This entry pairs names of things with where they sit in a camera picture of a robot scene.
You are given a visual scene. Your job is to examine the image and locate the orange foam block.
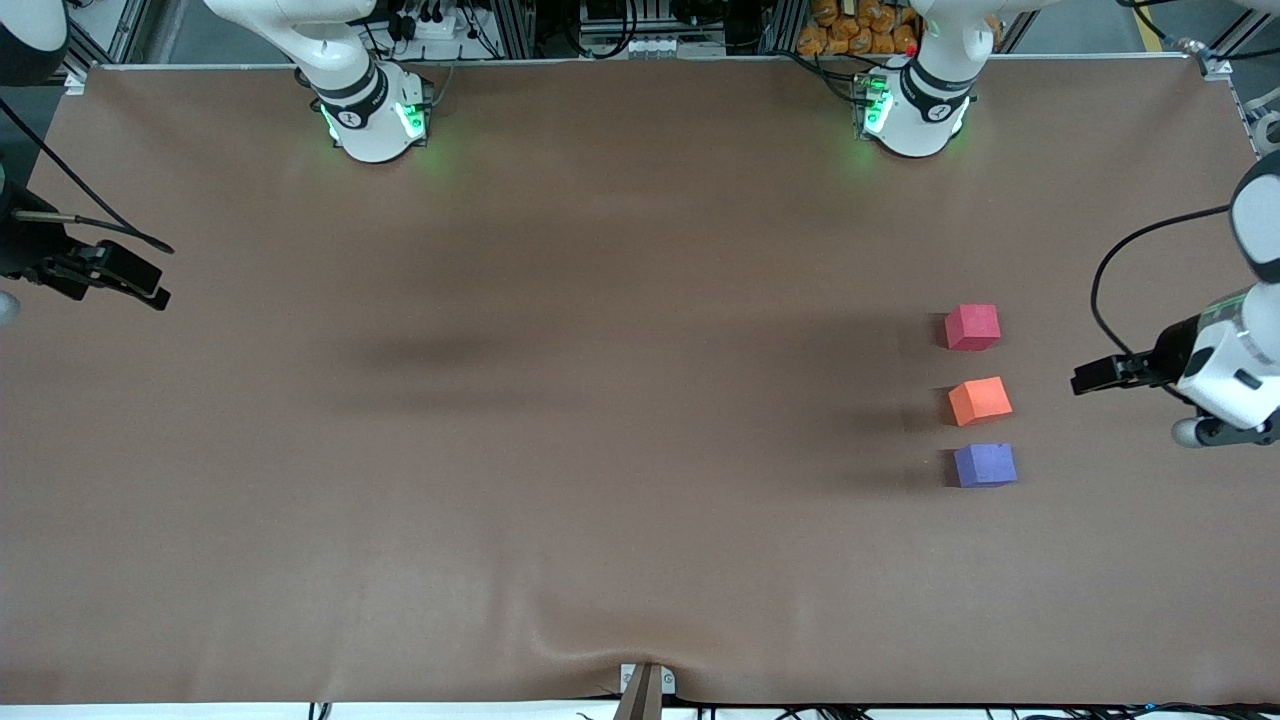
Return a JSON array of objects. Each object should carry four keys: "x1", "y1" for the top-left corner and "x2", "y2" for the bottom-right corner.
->
[{"x1": 947, "y1": 376, "x2": 1014, "y2": 428}]

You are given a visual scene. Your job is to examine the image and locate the purple foam block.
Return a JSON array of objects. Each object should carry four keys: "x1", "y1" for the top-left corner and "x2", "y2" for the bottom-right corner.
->
[{"x1": 953, "y1": 443, "x2": 1019, "y2": 489}]

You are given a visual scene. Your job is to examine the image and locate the brown table mat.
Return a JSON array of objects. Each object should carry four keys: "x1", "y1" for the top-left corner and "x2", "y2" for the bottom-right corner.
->
[{"x1": 0, "y1": 55, "x2": 1280, "y2": 707}]

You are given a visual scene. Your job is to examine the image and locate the bag of orange items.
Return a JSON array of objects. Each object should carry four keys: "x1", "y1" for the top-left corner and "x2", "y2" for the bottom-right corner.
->
[{"x1": 796, "y1": 0, "x2": 923, "y2": 57}]

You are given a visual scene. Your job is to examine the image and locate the white connector strip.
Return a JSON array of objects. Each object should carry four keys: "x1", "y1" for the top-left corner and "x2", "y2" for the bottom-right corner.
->
[{"x1": 590, "y1": 35, "x2": 728, "y2": 59}]

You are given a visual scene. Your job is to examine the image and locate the metal table clamp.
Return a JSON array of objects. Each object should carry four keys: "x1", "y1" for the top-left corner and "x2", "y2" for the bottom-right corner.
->
[{"x1": 612, "y1": 662, "x2": 678, "y2": 720}]

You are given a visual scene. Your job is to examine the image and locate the silver table edge rail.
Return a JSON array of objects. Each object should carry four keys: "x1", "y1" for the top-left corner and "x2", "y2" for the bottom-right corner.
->
[{"x1": 88, "y1": 52, "x2": 1201, "y2": 71}]

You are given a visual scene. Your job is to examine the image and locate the white power strip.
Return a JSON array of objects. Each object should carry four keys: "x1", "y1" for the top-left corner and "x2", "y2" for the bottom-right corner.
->
[{"x1": 385, "y1": 8, "x2": 459, "y2": 43}]

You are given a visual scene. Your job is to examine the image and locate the red foam block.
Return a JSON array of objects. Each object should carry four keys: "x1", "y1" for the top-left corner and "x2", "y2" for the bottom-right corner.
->
[{"x1": 944, "y1": 304, "x2": 1002, "y2": 352}]

